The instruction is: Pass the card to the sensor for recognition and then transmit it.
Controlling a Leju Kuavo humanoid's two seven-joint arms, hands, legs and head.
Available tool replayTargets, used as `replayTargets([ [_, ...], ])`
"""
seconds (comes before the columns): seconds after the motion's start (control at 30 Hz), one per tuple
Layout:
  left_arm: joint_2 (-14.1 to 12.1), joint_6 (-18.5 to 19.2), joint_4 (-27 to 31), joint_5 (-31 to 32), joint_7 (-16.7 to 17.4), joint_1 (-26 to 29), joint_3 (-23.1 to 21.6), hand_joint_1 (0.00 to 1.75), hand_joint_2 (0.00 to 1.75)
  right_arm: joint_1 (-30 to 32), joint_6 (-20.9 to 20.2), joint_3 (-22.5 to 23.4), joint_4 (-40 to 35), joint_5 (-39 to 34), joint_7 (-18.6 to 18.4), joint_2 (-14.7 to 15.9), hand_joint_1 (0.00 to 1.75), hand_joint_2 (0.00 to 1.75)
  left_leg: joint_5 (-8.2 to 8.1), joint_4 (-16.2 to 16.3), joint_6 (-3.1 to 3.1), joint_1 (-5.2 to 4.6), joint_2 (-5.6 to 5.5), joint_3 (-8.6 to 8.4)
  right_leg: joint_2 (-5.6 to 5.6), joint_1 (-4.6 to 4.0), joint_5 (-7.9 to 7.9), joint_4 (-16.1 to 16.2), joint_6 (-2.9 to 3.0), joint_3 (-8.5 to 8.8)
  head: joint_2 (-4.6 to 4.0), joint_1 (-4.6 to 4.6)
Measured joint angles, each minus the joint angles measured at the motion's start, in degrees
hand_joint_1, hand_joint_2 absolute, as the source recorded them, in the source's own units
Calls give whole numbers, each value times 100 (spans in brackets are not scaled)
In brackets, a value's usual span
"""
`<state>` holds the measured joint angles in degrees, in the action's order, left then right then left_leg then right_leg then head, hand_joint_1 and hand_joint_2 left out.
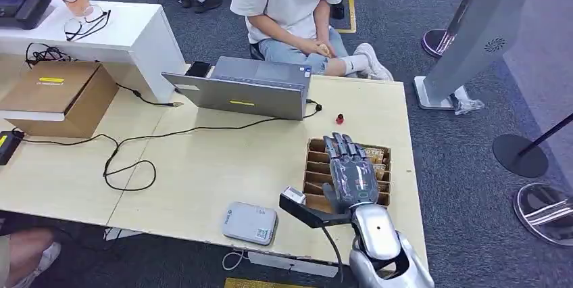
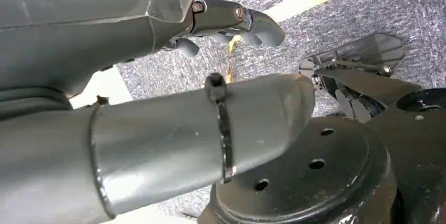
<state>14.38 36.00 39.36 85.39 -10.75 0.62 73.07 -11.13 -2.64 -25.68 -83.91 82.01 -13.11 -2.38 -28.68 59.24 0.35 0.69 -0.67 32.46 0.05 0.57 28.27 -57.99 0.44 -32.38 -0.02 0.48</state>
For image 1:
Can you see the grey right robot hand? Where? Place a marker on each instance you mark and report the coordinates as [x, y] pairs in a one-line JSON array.
[[353, 178]]

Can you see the grey card reader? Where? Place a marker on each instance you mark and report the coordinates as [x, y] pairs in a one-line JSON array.
[[250, 223]]

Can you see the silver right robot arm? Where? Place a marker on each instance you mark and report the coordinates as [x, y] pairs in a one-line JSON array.
[[378, 232]]

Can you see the yellow printed card stack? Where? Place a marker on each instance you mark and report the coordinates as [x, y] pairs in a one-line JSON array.
[[375, 154], [380, 171]]

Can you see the wooden card box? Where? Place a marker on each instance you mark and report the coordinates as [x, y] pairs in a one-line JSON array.
[[315, 160]]

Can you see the small red button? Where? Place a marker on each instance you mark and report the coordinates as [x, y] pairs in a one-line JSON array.
[[340, 119]]

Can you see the white desk crossbar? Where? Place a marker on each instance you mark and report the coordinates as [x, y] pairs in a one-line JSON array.
[[291, 266]]

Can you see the clear plastic wrap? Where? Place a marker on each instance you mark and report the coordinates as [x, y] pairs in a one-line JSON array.
[[467, 104]]

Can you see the grey laptop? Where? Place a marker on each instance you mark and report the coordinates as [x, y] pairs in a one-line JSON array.
[[241, 93]]

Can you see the yellow floor mat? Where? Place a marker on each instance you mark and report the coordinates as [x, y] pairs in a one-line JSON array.
[[259, 283]]

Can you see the round dark stand base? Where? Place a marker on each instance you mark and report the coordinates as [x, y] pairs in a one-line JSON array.
[[434, 43]]

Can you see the black stool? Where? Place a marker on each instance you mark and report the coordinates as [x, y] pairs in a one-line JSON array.
[[255, 52]]

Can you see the black stanchion with base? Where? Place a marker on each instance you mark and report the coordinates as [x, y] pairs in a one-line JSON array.
[[519, 156]]

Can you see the black phone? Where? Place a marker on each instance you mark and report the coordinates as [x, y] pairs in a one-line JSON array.
[[198, 68]]

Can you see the chrome round base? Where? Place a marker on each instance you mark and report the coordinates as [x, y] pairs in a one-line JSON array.
[[544, 214]]

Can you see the silver kiosk stand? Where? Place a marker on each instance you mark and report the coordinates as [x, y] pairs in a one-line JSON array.
[[483, 21]]

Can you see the white counter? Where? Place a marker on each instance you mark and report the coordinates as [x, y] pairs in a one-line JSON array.
[[134, 35]]

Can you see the cardboard box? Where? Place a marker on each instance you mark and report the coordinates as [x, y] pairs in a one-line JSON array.
[[49, 93]]

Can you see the person's leg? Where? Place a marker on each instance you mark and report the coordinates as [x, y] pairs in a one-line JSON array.
[[27, 254]]

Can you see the black device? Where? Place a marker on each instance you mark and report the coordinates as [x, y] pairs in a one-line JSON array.
[[22, 6]]

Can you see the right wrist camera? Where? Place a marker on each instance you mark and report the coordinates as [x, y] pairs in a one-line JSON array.
[[293, 195]]

